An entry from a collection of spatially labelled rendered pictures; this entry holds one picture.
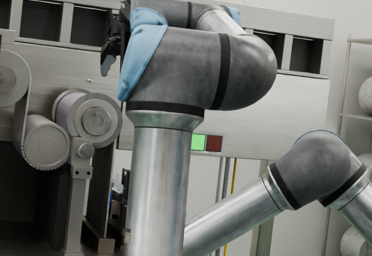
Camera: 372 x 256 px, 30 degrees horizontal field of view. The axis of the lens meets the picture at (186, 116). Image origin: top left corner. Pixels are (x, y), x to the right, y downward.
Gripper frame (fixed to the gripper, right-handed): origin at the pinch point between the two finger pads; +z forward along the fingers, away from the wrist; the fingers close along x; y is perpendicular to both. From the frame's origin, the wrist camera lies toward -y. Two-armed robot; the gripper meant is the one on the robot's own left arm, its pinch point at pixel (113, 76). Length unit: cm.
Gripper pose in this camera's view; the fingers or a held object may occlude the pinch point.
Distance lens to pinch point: 167.4
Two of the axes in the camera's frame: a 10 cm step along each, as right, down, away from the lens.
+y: -1.3, -8.2, 5.6
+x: -9.3, -0.9, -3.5
